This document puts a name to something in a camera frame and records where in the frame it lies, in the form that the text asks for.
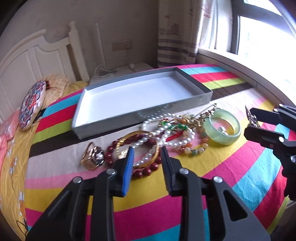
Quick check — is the silver flower brooch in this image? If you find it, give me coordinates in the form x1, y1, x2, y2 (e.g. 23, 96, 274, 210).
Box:
245, 106, 260, 128

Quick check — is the pearl earring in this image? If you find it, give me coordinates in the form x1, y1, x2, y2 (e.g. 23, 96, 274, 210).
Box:
218, 126, 228, 136

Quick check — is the gold pearl ring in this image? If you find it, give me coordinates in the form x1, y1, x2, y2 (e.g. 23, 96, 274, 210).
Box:
81, 141, 105, 171

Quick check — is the green jade bangle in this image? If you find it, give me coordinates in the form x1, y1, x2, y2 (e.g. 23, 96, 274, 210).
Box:
204, 108, 241, 146

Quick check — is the gold ornate hairpin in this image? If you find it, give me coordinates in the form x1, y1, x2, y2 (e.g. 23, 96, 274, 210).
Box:
185, 103, 217, 128

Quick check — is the dark red bead bracelet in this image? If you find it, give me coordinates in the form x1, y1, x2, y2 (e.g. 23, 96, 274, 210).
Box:
104, 133, 163, 179

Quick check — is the multicolour stone bead bracelet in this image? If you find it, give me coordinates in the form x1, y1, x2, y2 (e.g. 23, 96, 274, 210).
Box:
172, 114, 209, 156

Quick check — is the green leaf pendant necklace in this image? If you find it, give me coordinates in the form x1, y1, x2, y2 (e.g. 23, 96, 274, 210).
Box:
158, 120, 189, 142

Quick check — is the white pearl necklace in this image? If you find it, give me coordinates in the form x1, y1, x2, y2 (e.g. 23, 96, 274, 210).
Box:
132, 112, 196, 168

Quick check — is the gold bangle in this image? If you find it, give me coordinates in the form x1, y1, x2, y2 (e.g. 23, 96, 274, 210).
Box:
115, 130, 160, 169

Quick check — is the striped colourful bed cover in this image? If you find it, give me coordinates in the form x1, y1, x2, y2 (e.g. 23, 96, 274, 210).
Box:
25, 64, 288, 240

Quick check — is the yellow floral bedsheet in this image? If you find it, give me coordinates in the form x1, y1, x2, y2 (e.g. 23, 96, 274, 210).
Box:
0, 81, 88, 241

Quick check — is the grey shallow cardboard box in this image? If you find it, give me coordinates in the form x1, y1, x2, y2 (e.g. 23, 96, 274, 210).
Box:
71, 67, 213, 139

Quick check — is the pink folded quilt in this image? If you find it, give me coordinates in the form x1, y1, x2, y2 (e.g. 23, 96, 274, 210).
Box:
0, 109, 20, 167

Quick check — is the round patterned cushion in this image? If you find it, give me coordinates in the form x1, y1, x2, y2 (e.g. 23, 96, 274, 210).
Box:
18, 80, 46, 130

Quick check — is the beige floral pillow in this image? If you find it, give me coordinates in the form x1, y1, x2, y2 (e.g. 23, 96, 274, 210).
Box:
41, 75, 70, 109

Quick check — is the striped beige curtain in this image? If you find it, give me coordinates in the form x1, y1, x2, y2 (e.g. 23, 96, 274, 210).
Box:
157, 0, 233, 68

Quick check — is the white nightstand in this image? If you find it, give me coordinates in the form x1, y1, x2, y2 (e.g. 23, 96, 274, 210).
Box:
89, 62, 153, 85

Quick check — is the white slim desk lamp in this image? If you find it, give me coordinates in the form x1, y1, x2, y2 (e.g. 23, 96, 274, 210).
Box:
94, 22, 117, 78

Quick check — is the white wooden headboard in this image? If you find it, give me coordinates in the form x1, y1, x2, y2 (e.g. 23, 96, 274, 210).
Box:
1, 21, 90, 121

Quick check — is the window with dark frame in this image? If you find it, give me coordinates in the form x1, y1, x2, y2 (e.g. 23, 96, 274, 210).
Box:
230, 1, 295, 69

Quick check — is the white charger cable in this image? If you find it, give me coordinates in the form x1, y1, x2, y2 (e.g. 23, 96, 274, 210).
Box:
125, 48, 137, 71

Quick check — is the beige wall socket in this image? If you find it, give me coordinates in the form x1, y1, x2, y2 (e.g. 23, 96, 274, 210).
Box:
111, 40, 132, 52

